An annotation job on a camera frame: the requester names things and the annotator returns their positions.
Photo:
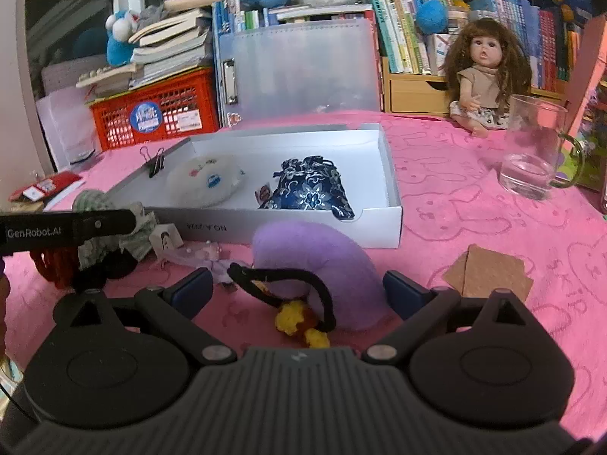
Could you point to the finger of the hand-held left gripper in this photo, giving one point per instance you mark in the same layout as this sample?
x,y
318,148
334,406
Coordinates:
x,y
71,227

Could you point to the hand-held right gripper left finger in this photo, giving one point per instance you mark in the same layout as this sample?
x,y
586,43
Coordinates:
x,y
194,289

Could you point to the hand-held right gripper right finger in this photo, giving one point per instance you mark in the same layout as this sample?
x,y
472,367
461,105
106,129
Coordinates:
x,y
403,294

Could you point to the green gingham scrunchie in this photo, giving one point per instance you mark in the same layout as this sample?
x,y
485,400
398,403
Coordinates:
x,y
90,201

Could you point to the red knitted pouch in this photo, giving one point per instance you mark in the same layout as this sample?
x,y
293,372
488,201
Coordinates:
x,y
52,265

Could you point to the black round case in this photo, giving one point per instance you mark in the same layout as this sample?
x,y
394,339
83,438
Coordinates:
x,y
118,265

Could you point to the white cardboard box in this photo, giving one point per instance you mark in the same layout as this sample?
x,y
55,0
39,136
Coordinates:
x,y
284,233

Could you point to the purple plush pouch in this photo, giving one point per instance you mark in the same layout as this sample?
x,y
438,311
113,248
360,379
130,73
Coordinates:
x,y
303,251

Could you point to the red booklet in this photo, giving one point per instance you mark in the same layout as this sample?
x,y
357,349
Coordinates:
x,y
45,187

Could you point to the black binder clip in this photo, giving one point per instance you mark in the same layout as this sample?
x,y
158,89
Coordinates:
x,y
155,167

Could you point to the white plush pouch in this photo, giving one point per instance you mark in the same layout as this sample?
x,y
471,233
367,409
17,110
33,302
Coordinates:
x,y
204,180

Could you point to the pink rabbit-print blanket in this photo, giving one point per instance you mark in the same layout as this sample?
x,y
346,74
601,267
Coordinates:
x,y
474,199

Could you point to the clear glass mug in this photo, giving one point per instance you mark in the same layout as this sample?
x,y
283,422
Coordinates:
x,y
526,170

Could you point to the red plastic crate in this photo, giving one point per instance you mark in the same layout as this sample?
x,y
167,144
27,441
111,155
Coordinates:
x,y
189,99

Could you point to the blue and white plush toy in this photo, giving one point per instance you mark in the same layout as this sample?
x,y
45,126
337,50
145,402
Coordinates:
x,y
118,38

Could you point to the wooden drawer organizer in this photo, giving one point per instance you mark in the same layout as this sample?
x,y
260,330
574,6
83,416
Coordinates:
x,y
412,95

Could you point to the stack of books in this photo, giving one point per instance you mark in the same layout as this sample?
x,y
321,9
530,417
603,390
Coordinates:
x,y
166,52

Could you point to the brown-haired doll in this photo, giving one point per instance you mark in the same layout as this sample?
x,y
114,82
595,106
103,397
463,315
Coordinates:
x,y
479,80

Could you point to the grey cloth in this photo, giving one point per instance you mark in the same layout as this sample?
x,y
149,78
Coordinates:
x,y
151,13

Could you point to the clear plastic clipboard folder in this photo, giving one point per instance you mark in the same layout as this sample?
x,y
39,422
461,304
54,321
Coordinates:
x,y
303,71

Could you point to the row of upright books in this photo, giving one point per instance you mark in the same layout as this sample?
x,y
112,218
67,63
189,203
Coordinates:
x,y
403,33

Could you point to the pink house-shaped box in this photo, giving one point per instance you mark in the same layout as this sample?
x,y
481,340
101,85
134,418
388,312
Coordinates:
x,y
588,66

